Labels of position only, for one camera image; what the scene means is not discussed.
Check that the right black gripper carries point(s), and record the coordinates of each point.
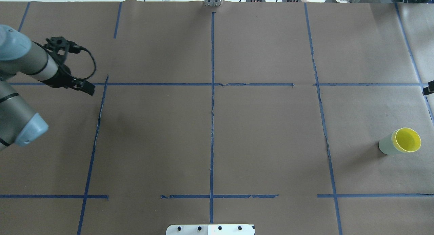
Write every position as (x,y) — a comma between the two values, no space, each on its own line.
(428,89)

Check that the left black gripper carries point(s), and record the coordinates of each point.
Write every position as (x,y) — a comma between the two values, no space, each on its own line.
(62,77)

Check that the yellow plastic cup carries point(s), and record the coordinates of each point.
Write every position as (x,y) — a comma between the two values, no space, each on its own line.
(406,140)

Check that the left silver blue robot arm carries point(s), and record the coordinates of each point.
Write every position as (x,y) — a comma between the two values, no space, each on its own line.
(21,124)

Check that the green plastic cup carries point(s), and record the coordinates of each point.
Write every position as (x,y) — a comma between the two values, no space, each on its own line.
(386,145)

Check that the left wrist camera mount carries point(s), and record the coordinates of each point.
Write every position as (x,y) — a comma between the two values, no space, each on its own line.
(59,48)

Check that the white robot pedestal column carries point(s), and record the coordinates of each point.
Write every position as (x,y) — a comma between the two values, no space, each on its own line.
(211,229)

